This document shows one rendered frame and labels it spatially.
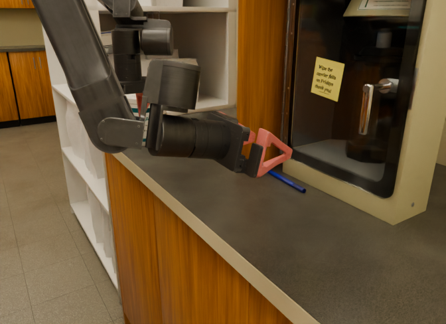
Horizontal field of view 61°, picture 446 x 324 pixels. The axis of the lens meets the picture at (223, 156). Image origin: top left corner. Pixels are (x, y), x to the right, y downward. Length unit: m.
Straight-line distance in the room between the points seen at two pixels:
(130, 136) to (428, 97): 0.51
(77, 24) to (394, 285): 0.56
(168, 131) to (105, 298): 1.66
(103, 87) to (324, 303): 0.41
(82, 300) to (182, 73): 1.74
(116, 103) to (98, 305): 1.65
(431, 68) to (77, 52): 0.56
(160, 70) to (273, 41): 0.49
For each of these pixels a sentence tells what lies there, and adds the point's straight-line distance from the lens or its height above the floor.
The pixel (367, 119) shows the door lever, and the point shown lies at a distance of 0.70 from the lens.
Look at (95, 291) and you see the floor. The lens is 2.15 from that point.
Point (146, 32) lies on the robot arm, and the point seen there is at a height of 1.28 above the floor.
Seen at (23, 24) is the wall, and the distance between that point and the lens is 5.95.
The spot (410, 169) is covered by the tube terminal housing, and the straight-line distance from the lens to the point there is 0.77.
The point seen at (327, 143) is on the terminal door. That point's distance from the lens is 0.84.
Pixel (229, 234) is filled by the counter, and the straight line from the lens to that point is 0.70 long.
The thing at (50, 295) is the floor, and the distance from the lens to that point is 2.20.
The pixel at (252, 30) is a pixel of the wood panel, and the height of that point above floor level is 1.29.
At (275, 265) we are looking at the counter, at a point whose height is 0.94.
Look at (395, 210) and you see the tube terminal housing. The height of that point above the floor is 0.97.
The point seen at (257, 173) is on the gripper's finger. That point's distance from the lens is 0.52.
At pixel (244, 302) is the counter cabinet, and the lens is 0.76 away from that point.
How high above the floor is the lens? 1.31
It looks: 20 degrees down
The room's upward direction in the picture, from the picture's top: straight up
